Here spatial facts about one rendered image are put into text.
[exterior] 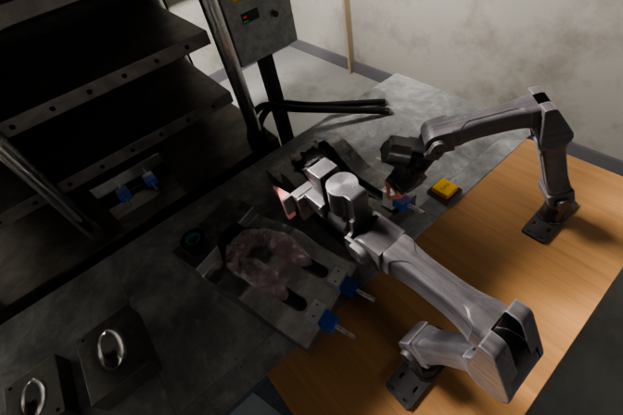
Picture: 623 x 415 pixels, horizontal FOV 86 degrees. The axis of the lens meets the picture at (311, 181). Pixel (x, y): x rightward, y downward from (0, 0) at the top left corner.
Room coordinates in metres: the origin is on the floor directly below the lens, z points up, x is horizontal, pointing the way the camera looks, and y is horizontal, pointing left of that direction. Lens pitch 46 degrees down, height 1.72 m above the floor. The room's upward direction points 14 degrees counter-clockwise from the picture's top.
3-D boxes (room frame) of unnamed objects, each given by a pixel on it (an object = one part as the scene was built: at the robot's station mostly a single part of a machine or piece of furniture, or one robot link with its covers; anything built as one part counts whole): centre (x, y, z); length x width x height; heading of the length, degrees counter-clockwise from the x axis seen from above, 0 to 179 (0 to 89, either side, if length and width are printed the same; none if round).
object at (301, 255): (0.56, 0.19, 0.90); 0.26 x 0.18 x 0.08; 46
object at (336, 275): (0.41, -0.04, 0.85); 0.13 x 0.05 x 0.05; 46
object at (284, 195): (0.49, 0.05, 1.20); 0.09 x 0.07 x 0.07; 30
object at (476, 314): (0.22, -0.15, 1.17); 0.30 x 0.09 x 0.12; 30
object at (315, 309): (0.33, 0.03, 0.85); 0.13 x 0.05 x 0.05; 46
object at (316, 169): (0.44, -0.02, 1.25); 0.07 x 0.06 x 0.11; 120
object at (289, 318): (0.55, 0.20, 0.85); 0.50 x 0.26 x 0.11; 46
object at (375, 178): (0.80, -0.07, 0.87); 0.50 x 0.26 x 0.14; 29
